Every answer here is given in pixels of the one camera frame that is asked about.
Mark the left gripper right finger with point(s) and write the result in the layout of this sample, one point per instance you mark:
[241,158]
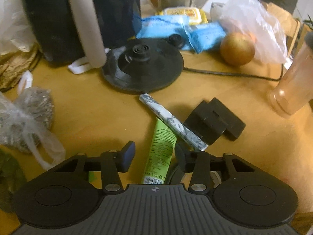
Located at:
[200,163]

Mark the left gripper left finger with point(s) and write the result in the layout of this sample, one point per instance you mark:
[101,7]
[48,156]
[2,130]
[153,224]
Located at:
[110,164]

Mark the green tube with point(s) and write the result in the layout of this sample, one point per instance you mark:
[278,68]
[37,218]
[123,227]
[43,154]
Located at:
[160,154]

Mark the black tape roll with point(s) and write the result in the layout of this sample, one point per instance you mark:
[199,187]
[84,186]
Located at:
[176,176]

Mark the marbled white stick bar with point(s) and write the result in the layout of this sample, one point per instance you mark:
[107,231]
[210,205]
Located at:
[173,123]

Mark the bagged grey scrubbers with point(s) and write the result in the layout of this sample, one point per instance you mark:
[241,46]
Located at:
[26,123]

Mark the black kettle base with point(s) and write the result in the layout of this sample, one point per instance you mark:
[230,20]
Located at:
[143,65]

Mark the shaker bottle grey lid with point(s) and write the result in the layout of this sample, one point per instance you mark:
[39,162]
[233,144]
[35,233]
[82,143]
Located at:
[294,90]

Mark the small black cap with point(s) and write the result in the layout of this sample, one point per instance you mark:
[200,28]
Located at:
[176,40]

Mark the blue wipes pack front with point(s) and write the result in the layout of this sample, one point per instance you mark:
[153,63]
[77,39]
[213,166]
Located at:
[204,37]

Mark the blue wipes pack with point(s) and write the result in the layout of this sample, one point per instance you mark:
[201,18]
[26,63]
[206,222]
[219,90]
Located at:
[163,26]
[204,37]

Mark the brown paper bag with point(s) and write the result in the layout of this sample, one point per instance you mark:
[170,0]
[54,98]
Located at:
[15,64]

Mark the yellow wipes pack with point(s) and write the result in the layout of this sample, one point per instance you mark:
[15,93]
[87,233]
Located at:
[196,16]

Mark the clear plastic bag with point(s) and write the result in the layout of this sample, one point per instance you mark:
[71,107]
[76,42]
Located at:
[250,17]

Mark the black air fryer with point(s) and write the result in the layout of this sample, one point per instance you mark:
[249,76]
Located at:
[67,30]

